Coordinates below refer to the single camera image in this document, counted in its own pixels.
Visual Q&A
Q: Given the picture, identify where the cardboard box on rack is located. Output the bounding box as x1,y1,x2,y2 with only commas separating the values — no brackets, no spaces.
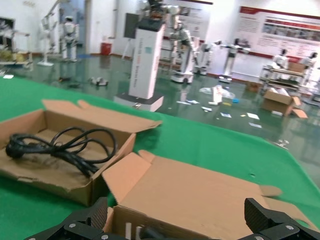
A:
287,61,308,74

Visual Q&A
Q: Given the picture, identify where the large open cardboard carton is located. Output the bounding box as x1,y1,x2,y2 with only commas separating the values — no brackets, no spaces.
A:
260,88,309,119

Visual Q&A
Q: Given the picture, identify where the low metal rack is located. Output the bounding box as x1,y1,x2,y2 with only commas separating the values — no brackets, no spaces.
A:
259,64,313,94

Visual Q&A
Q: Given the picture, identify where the grey device on floor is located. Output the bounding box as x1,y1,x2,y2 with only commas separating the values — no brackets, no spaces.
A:
88,76,109,87

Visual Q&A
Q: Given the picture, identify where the white floor stand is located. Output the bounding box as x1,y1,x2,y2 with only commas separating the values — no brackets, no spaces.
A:
36,13,59,67

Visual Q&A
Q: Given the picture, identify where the open brown cardboard box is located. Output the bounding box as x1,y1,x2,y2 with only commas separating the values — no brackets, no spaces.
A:
0,99,164,207
101,149,313,240

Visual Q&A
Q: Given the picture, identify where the green table cloth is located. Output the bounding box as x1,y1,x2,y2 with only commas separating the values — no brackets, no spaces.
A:
0,76,320,240

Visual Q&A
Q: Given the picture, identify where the red bin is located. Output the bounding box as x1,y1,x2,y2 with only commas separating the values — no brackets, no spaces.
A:
100,42,112,56

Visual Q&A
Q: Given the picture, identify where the small white humanoid robot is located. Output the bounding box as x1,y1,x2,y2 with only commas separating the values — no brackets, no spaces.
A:
199,42,216,75

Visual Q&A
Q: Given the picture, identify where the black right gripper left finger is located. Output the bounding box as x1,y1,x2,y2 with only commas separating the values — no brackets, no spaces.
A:
24,196,118,240

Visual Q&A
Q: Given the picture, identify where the wide red-striped wall poster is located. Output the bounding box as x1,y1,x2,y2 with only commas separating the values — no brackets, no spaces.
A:
234,6,320,60

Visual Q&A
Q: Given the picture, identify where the white black-headed humanoid robot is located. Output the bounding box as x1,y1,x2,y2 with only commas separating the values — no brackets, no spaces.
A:
301,51,319,83
271,48,290,70

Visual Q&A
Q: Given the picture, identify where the clear plastic bag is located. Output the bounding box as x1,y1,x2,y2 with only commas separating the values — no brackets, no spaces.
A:
199,84,236,99

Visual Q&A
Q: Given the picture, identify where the small closed cardboard carton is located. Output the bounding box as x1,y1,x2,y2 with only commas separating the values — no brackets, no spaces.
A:
245,81,262,92

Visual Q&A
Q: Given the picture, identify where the white frame cart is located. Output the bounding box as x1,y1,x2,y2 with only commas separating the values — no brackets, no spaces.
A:
0,17,34,69

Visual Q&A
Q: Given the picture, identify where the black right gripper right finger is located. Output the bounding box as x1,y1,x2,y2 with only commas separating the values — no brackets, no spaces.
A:
237,197,320,240

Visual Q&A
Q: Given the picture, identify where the humanoid robot with outstretched arms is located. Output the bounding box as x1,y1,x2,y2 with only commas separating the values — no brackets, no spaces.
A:
214,38,251,84

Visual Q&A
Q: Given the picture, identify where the dark screen on stand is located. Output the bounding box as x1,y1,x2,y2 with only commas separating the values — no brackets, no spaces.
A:
121,12,140,60

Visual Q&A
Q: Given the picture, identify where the white red package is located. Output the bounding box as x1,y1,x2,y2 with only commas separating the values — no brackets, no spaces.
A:
208,84,224,106

